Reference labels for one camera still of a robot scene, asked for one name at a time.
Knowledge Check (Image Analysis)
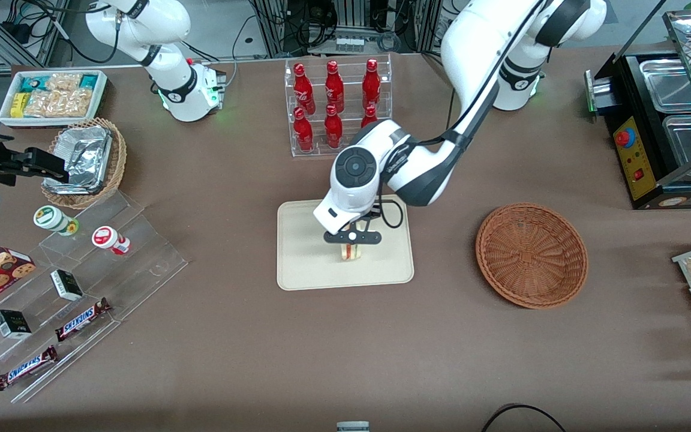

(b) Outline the beige plastic tray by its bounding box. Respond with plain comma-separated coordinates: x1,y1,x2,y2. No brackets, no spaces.
277,194,415,292

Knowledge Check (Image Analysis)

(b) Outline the light wicker basket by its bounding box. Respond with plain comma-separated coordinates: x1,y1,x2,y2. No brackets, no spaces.
41,118,128,210

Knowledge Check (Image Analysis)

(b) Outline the round brown wicker basket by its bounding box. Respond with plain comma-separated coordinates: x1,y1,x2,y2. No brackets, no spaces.
475,203,589,310

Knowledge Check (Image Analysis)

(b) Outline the aluminium foil container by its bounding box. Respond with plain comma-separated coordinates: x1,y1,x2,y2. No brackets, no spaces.
44,124,113,195

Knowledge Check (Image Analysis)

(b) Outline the green lid yogurt cup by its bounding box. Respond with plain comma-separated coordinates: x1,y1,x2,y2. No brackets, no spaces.
33,205,80,237

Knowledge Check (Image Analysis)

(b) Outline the clear bag of crackers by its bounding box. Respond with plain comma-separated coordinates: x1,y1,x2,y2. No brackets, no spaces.
24,89,93,119

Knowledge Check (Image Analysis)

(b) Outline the white plastic snack bin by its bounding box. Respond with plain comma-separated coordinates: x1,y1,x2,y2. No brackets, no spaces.
0,69,109,129

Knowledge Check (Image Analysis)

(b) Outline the clear acrylic bottle rack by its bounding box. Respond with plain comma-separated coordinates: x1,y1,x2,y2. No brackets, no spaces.
284,53,393,158

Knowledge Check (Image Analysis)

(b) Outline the red lid yogurt cup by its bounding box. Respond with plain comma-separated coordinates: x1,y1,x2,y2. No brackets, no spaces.
91,225,132,257

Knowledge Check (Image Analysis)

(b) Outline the small black box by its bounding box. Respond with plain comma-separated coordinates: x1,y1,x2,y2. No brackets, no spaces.
50,269,85,302
0,309,33,340

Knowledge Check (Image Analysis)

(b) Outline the clear acrylic stepped display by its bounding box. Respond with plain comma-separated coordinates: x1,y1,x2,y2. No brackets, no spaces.
0,190,190,404

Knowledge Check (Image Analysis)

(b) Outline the Snickers chocolate bar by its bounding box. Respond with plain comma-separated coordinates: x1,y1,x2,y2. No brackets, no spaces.
54,298,113,343
0,344,59,392

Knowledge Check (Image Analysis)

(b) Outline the white power strip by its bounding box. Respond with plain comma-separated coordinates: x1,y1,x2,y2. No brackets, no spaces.
335,35,377,53

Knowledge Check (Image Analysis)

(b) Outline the black food warmer appliance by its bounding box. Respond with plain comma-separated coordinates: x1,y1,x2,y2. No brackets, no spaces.
584,8,691,210

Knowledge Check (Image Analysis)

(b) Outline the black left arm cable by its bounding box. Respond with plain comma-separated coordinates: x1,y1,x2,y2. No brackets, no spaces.
377,0,553,230

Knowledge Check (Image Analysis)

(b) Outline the black table edge cable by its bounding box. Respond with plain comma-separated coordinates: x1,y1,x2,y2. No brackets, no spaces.
480,403,568,432

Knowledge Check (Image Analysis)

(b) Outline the aluminium frame rack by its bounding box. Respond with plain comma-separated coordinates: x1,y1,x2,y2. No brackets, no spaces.
253,0,443,59

